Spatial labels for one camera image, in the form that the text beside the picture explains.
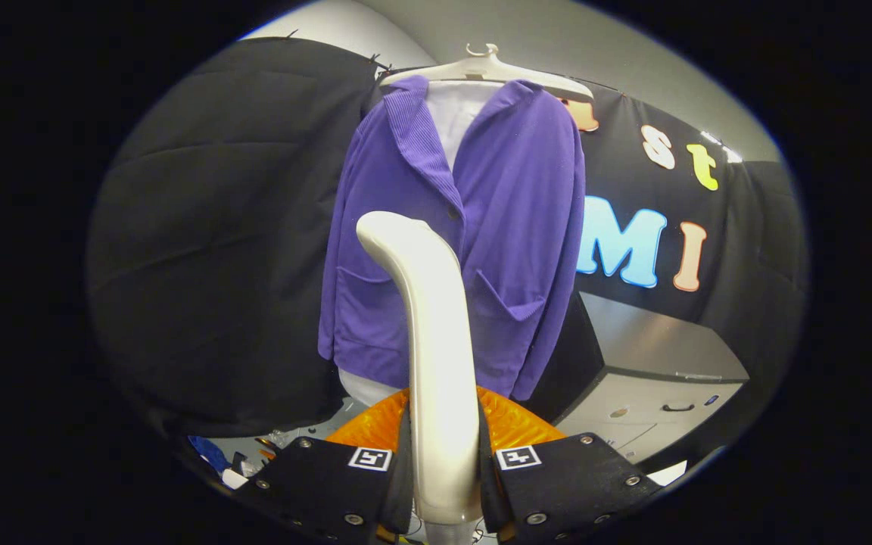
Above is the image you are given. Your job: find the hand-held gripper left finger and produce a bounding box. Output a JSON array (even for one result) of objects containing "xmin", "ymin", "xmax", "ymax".
[{"xmin": 235, "ymin": 388, "xmax": 414, "ymax": 545}]

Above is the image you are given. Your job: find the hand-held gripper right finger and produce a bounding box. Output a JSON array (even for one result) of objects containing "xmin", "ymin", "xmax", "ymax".
[{"xmin": 476, "ymin": 386, "xmax": 664, "ymax": 542}]

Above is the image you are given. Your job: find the translucent steamer hose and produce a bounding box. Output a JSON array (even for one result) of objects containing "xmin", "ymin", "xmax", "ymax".
[{"xmin": 425, "ymin": 519, "xmax": 476, "ymax": 545}]

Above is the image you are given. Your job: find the white garment steamer head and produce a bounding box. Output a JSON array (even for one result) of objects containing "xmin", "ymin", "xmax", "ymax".
[{"xmin": 355, "ymin": 210, "xmax": 484, "ymax": 527}]

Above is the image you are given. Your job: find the purple jacket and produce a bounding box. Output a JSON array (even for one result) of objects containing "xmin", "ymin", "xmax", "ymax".
[{"xmin": 318, "ymin": 74, "xmax": 587, "ymax": 402}]

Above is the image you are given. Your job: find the cream plastic clothes hanger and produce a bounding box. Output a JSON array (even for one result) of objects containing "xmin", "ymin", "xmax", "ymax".
[{"xmin": 379, "ymin": 43, "xmax": 596, "ymax": 101}]

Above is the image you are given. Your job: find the white flat object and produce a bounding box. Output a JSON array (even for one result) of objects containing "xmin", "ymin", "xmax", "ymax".
[{"xmin": 644, "ymin": 460, "xmax": 688, "ymax": 487}]

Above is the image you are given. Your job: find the blue cloth item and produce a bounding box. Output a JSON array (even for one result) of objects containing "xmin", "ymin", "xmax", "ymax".
[{"xmin": 188, "ymin": 435, "xmax": 232, "ymax": 475}]

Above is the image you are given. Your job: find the grey drawer cabinet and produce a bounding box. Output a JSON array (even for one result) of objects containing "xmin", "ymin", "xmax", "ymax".
[{"xmin": 553, "ymin": 291, "xmax": 751, "ymax": 464}]

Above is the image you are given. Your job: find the black backdrop cloth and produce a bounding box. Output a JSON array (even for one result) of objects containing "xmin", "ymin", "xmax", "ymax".
[{"xmin": 88, "ymin": 36, "xmax": 808, "ymax": 455}]

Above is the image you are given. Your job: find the small ceiling light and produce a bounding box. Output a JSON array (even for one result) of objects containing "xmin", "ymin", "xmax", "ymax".
[{"xmin": 699, "ymin": 130, "xmax": 744, "ymax": 164}]

